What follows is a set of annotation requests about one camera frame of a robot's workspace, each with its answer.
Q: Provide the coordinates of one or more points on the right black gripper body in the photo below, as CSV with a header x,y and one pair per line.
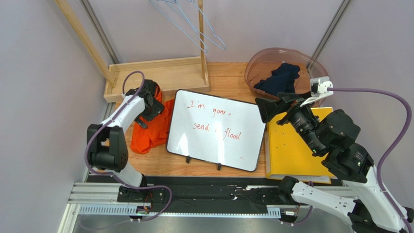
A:
x,y
284,108

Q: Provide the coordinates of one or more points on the navy blue t shirt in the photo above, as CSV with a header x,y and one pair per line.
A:
x,y
281,80

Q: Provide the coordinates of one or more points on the light blue wire hanger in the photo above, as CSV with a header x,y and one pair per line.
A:
x,y
204,31

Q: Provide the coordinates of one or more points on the orange t shirt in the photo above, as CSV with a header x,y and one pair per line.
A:
x,y
156,132

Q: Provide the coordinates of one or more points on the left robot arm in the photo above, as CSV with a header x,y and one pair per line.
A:
x,y
106,149

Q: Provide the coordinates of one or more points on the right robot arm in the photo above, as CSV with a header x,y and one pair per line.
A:
x,y
333,138

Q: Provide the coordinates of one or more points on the transparent plastic basin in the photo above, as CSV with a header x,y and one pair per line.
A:
x,y
266,60

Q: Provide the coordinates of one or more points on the white dry erase board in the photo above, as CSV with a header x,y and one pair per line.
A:
x,y
214,129

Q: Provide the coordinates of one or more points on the wooden clothes rack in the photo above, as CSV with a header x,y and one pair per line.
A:
x,y
188,73

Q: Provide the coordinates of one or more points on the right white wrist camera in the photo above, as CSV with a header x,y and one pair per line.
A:
x,y
319,89

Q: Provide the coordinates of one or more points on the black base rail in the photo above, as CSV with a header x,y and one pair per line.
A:
x,y
188,197

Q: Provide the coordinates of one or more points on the aluminium frame post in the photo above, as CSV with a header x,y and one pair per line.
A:
x,y
333,25

